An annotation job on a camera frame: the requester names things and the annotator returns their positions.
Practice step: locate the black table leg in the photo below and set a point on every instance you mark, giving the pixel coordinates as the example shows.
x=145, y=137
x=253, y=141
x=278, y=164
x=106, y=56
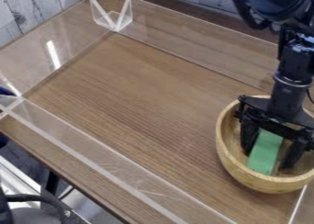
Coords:
x=53, y=183

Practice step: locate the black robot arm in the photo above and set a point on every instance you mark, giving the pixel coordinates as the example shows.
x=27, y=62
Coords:
x=294, y=15

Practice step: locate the clear acrylic enclosure wall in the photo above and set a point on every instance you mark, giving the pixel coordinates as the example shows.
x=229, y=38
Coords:
x=117, y=86

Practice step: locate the brown wooden bowl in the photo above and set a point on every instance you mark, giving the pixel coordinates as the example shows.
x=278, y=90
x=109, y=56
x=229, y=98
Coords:
x=282, y=181

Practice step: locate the metal bracket with screw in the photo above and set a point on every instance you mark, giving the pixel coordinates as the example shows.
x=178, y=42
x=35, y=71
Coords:
x=63, y=211

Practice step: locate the green rectangular block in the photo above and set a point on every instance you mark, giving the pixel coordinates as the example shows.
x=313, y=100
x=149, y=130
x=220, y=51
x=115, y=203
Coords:
x=262, y=157

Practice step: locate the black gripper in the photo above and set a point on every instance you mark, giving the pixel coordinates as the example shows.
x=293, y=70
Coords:
x=281, y=115

